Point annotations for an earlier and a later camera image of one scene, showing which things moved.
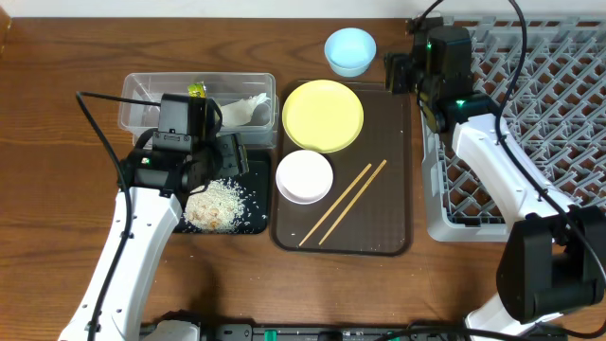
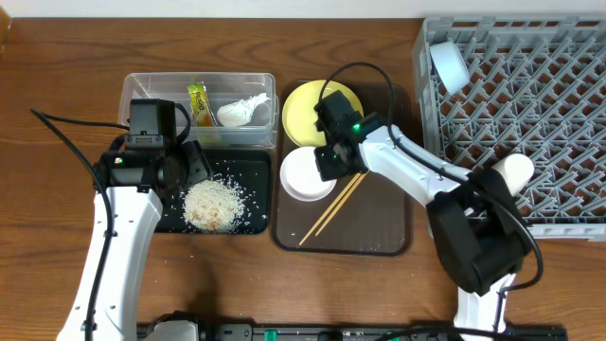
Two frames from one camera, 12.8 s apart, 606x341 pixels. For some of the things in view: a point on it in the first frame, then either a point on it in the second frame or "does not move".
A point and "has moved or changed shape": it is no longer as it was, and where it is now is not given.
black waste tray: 254,187 does not move
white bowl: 304,177 has moved or changed shape
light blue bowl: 349,51 has moved or changed shape
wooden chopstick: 337,202 does not move
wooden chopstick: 357,195 → 341,205
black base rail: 286,332 does not move
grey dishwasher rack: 556,120 does not move
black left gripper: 232,154 → 195,164
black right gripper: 399,68 → 324,156
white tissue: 239,113 does not move
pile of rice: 217,208 does not move
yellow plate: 323,116 does not move
